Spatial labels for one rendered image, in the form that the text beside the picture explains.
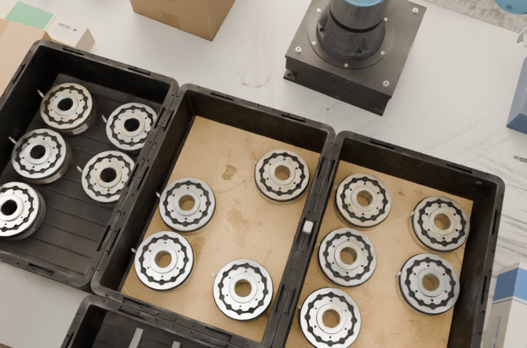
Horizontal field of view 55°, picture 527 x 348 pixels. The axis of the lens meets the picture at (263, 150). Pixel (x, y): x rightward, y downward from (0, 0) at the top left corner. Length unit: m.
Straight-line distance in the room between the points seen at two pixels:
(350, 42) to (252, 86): 0.26
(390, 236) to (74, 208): 0.59
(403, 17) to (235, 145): 0.50
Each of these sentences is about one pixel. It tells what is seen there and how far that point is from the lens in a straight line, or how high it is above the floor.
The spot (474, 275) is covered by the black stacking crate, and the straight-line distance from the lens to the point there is 0.93.
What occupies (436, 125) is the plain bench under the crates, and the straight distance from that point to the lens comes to 1.23.
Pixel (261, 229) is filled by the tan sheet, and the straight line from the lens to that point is 0.94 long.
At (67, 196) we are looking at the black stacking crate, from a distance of 1.03.
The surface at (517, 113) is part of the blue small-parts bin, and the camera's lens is 1.25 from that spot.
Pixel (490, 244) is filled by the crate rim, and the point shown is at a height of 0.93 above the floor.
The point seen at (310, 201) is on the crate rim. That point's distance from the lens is 0.86.
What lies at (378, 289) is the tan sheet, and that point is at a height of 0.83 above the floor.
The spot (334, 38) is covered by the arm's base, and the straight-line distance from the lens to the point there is 1.11.
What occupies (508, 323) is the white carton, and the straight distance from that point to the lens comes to 1.06.
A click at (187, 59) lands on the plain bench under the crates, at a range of 1.26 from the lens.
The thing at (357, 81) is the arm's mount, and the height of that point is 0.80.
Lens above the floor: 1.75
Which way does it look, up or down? 67 degrees down
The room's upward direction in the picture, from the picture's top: 1 degrees clockwise
